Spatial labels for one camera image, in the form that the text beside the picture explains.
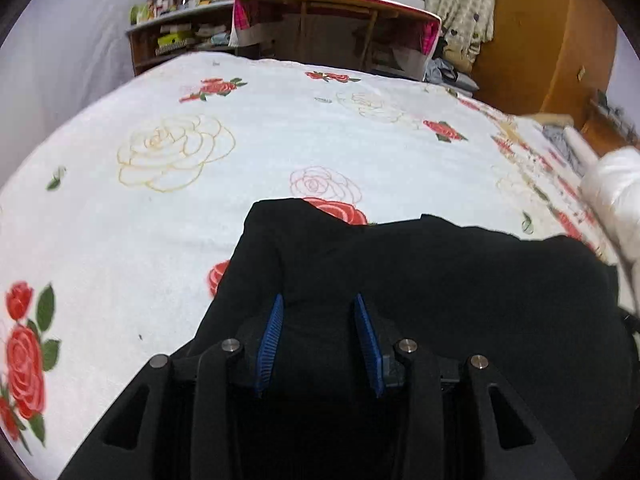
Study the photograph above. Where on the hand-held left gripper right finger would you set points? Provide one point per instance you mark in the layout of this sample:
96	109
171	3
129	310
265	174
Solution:
369	345

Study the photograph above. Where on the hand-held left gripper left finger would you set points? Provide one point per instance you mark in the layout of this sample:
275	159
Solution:
270	345

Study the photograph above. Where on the black jacket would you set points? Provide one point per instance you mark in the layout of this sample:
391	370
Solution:
475	285

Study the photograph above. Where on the pile of clothes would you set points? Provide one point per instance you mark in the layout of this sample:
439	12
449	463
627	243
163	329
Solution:
445	72

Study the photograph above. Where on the floral bed sheet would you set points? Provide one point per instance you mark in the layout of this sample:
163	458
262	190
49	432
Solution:
150	260

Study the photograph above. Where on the grey cloth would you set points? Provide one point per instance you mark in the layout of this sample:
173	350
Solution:
562	142

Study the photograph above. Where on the white duvet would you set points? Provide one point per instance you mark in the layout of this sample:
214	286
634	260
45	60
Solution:
617	185

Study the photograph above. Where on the wooden headboard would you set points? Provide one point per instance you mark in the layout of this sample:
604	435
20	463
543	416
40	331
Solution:
605	132

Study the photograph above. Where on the wooden shelf unit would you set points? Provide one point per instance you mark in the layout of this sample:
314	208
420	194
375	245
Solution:
150	50

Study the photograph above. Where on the wooden wardrobe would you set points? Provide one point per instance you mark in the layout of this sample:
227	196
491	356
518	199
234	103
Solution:
540	45

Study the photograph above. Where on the heart patterned curtain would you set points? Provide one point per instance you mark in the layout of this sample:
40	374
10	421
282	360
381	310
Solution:
465	10

